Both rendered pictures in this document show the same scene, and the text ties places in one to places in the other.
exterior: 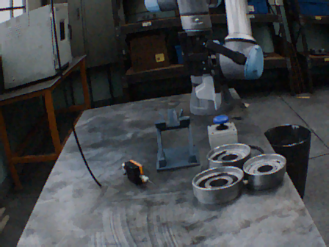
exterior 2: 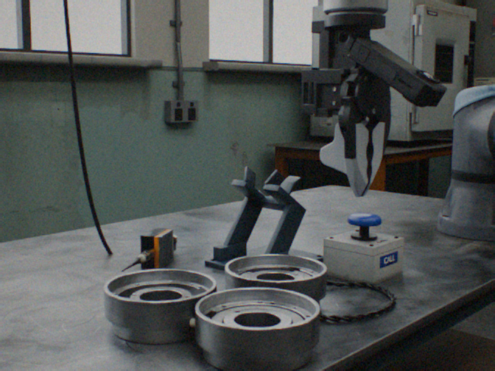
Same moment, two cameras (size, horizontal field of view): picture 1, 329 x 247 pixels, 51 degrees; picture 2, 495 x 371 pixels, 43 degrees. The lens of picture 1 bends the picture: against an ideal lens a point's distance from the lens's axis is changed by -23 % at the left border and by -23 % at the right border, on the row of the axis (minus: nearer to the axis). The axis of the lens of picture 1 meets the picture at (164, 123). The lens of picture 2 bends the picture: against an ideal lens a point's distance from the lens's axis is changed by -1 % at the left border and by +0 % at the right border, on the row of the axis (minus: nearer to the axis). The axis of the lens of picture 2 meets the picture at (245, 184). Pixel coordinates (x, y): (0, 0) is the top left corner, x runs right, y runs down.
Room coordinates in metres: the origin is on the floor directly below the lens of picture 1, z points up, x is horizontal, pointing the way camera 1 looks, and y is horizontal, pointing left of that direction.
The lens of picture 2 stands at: (0.37, -0.53, 1.02)
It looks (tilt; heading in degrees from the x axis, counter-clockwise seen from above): 8 degrees down; 41
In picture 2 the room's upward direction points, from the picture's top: straight up
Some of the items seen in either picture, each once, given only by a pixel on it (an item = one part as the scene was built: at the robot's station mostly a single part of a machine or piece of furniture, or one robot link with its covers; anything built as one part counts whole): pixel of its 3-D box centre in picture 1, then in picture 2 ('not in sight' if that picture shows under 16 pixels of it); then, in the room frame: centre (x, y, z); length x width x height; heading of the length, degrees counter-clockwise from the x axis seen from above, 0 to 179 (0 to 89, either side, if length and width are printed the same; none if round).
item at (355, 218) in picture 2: (222, 126); (364, 233); (1.03, -0.14, 0.85); 0.04 x 0.04 x 0.05
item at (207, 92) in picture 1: (208, 93); (341, 158); (1.01, -0.11, 0.94); 0.06 x 0.03 x 0.09; 88
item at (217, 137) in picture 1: (222, 134); (366, 253); (1.03, -0.14, 0.82); 0.08 x 0.07 x 0.05; 178
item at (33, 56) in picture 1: (38, 43); (398, 75); (3.22, 0.97, 1.10); 0.62 x 0.61 x 0.65; 178
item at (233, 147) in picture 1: (230, 160); (275, 285); (0.87, -0.13, 0.82); 0.10 x 0.10 x 0.04
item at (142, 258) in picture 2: (138, 176); (148, 252); (0.87, 0.07, 0.82); 0.17 x 0.02 x 0.04; 27
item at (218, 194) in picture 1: (219, 186); (160, 305); (0.75, -0.09, 0.82); 0.10 x 0.10 x 0.04
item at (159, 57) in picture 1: (149, 51); not in sight; (4.48, 0.04, 0.64); 0.49 x 0.40 x 0.37; 93
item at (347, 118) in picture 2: (214, 75); (353, 121); (1.01, -0.14, 0.99); 0.05 x 0.02 x 0.09; 178
